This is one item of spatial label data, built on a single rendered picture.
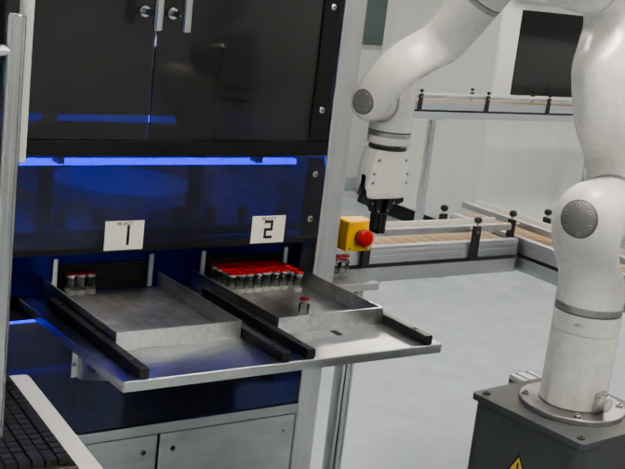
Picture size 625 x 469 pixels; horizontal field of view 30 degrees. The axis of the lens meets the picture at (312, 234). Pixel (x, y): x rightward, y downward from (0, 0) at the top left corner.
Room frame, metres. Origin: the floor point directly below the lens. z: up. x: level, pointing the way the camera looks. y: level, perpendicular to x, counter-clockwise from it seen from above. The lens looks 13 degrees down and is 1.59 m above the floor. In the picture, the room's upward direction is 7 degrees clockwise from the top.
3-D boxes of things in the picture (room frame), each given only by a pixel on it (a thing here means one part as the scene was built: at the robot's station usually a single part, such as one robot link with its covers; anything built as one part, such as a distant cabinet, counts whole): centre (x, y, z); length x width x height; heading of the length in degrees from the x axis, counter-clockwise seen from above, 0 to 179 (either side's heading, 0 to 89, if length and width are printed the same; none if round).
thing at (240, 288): (2.44, 0.10, 0.90); 0.18 x 0.02 x 0.05; 127
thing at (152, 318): (2.17, 0.32, 0.90); 0.34 x 0.26 x 0.04; 36
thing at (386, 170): (2.26, -0.13, 1.21); 0.10 x 0.08 x 0.11; 126
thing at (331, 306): (2.37, 0.04, 0.90); 0.34 x 0.26 x 0.04; 37
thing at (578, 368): (2.01, -0.50, 0.95); 0.19 x 0.19 x 0.18
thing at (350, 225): (2.61, -0.09, 1.00); 0.08 x 0.07 x 0.07; 36
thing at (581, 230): (1.98, -0.49, 1.16); 0.19 x 0.12 x 0.24; 146
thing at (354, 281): (2.66, -0.08, 0.87); 0.14 x 0.13 x 0.02; 36
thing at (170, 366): (2.22, 0.14, 0.87); 0.70 x 0.48 x 0.02; 126
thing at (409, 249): (2.90, -0.24, 0.92); 0.69 x 0.16 x 0.16; 126
